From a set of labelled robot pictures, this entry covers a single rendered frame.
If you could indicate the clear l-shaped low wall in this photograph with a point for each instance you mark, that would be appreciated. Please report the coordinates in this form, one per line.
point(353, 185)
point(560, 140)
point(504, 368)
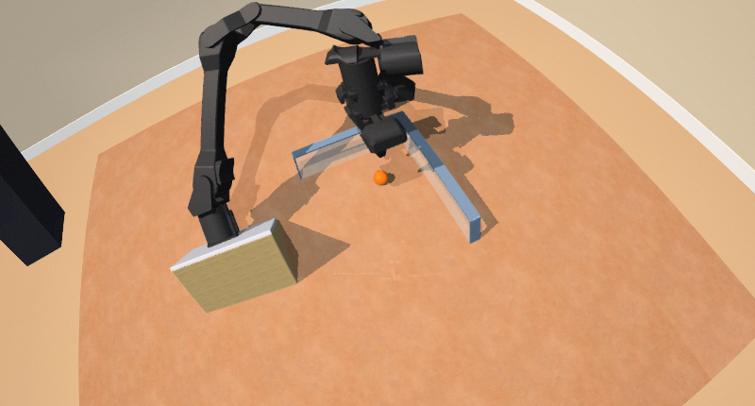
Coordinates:
point(353, 147)

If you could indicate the clear low corner walls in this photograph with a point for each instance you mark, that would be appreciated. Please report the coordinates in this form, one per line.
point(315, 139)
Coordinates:
point(451, 184)

